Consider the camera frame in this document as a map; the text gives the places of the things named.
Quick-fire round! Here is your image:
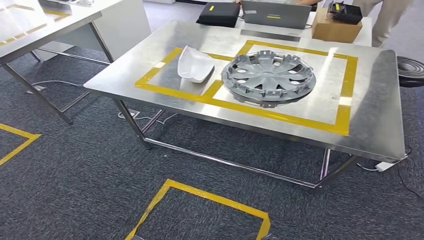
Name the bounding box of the standing person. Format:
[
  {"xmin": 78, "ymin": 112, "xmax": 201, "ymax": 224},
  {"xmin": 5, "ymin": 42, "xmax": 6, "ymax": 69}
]
[{"xmin": 351, "ymin": 0, "xmax": 415, "ymax": 48}]

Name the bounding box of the yellow tape table outline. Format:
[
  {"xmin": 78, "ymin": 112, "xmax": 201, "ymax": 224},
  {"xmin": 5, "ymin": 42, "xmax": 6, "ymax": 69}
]
[{"xmin": 0, "ymin": 3, "xmax": 71, "ymax": 47}]

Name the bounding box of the white power strip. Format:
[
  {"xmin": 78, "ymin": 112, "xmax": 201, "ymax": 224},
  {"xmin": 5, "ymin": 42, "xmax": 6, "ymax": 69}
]
[{"xmin": 375, "ymin": 160, "xmax": 397, "ymax": 173}]

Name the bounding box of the white cable with plug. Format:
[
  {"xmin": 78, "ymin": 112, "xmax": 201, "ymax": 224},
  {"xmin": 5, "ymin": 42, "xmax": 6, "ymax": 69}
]
[{"xmin": 24, "ymin": 80, "xmax": 84, "ymax": 96}]

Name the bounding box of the white cabinet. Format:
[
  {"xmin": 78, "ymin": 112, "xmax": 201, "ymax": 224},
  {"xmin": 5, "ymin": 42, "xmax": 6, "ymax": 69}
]
[{"xmin": 33, "ymin": 0, "xmax": 152, "ymax": 63}]

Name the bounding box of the white plastic mirror cover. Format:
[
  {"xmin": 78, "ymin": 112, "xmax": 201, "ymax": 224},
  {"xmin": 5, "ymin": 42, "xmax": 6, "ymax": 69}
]
[{"xmin": 177, "ymin": 45, "xmax": 216, "ymax": 84}]

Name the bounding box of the grey laptop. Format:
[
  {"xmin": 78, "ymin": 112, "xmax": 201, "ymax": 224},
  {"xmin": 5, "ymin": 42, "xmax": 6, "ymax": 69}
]
[{"xmin": 240, "ymin": 0, "xmax": 312, "ymax": 31}]

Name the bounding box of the brown cardboard box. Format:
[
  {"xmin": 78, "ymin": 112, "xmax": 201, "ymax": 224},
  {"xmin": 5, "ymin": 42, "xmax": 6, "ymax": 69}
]
[{"xmin": 311, "ymin": 7, "xmax": 364, "ymax": 44}]

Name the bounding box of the steel workbench table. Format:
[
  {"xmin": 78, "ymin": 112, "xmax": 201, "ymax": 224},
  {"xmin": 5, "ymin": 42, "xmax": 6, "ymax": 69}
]
[
  {"xmin": 0, "ymin": 0, "xmax": 115, "ymax": 126},
  {"xmin": 83, "ymin": 20, "xmax": 407, "ymax": 196}
]

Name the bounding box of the white power strip cord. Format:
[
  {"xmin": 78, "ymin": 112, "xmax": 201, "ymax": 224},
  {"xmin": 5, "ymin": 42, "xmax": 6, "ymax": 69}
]
[{"xmin": 117, "ymin": 108, "xmax": 179, "ymax": 127}]

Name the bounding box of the black zip case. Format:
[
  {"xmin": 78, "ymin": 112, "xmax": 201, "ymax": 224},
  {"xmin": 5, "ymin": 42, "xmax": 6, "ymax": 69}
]
[{"xmin": 196, "ymin": 2, "xmax": 241, "ymax": 28}]

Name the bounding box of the grey plastic wheel cover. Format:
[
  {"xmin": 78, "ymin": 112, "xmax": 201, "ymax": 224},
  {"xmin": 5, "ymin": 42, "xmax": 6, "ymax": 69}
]
[{"xmin": 220, "ymin": 50, "xmax": 317, "ymax": 109}]

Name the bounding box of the black round stool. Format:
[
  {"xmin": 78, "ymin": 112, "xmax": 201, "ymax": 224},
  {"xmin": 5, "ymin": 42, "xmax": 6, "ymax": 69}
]
[{"xmin": 396, "ymin": 55, "xmax": 424, "ymax": 89}]

